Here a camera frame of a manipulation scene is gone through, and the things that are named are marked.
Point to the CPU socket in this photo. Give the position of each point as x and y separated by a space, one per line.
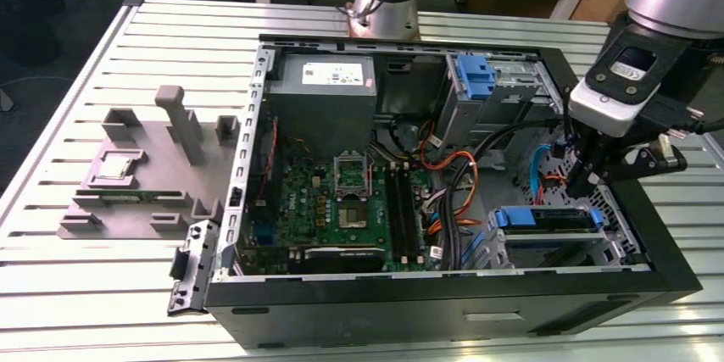
353 215

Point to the metal disk bay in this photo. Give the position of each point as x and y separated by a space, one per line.
553 237

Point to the hard disk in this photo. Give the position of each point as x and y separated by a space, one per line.
560 220

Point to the grey parts rack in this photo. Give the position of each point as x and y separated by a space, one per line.
164 171

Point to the metal drive cage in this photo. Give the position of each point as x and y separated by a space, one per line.
509 95

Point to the black PC case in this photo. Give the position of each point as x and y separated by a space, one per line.
396 315

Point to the black graphics card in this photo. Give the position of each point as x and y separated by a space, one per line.
341 258

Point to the black office chair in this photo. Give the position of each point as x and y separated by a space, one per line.
28 18

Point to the black RAM slot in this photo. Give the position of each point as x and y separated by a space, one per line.
412 213
397 213

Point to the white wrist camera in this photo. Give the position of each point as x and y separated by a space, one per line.
598 107

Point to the thin metal locking lever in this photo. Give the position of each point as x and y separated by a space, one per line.
370 184

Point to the blue plastic drive latch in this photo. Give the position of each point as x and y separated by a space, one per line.
474 78

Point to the green RAM stick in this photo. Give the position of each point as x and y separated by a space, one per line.
126 198

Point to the grey power supply unit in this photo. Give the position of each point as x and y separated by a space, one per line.
322 120

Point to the silver CPU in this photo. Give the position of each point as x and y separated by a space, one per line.
116 167

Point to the green motherboard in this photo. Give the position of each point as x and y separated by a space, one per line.
305 201

